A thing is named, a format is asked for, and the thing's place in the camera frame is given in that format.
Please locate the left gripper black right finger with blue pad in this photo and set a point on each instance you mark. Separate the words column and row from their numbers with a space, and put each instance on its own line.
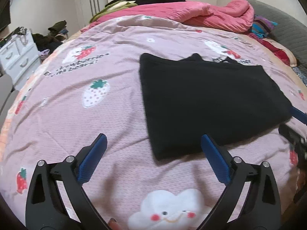
column 250, row 199

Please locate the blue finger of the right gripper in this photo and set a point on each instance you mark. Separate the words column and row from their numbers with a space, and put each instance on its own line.
column 299, row 115

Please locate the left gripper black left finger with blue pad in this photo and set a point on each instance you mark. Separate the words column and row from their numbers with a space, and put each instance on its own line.
column 44, row 205

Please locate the black sweater orange cuffs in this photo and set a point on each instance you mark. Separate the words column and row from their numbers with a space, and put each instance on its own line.
column 189, row 98

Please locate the dark clothes pile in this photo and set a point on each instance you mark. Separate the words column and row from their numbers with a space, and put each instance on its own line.
column 57, row 34

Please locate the red patterned pillow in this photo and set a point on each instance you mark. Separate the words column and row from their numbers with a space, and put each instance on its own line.
column 280, row 51

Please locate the grey quilted headboard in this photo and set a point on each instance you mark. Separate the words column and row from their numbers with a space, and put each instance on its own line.
column 289, row 32

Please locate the striped colourful pillow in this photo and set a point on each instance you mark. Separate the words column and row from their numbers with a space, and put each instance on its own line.
column 262, row 27

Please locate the grey chair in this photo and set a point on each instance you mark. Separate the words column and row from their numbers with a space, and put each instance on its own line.
column 7, row 96

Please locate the pink strawberry print quilt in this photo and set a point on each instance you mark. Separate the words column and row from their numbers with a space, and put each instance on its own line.
column 91, row 85

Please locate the hot pink blanket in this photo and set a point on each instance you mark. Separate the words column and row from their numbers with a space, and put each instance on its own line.
column 237, row 16

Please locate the white drawer chest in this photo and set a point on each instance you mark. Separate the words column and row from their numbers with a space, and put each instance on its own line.
column 20, row 58

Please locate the green blanket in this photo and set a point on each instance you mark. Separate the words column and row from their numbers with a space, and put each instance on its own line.
column 116, row 6

